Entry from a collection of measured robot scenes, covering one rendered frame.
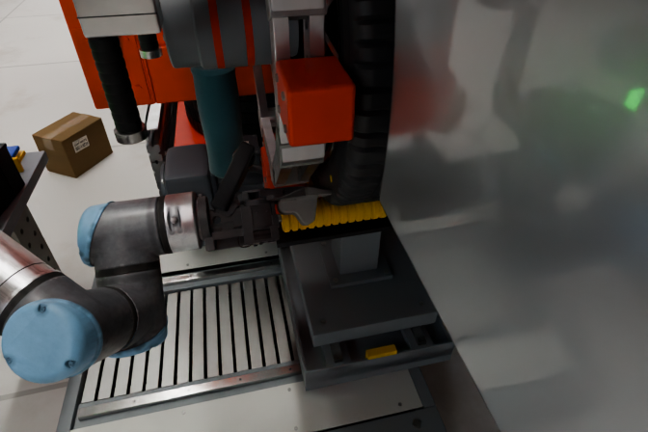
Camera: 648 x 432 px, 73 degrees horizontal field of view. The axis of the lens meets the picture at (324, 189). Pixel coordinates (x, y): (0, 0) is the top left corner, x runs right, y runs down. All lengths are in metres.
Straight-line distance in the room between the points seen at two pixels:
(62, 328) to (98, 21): 0.35
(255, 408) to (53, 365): 0.63
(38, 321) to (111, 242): 0.16
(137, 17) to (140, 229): 0.29
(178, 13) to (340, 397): 0.87
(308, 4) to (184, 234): 0.36
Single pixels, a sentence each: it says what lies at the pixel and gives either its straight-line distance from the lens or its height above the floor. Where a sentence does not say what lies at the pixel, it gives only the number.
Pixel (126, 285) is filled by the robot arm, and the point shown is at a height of 0.60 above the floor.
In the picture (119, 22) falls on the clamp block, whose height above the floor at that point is 0.92.
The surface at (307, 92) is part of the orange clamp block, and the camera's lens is 0.47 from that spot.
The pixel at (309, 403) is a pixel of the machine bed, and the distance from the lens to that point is 1.12.
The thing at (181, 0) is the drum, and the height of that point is 0.90.
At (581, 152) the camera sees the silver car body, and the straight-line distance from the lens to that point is 0.23.
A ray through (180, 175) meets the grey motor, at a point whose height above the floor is 0.40.
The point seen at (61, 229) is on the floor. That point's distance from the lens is 1.86.
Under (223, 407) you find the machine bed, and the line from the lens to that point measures 1.14.
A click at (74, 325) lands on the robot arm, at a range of 0.57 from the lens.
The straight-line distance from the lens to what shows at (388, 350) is 1.08.
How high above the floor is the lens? 1.08
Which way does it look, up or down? 37 degrees down
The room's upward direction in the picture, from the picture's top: straight up
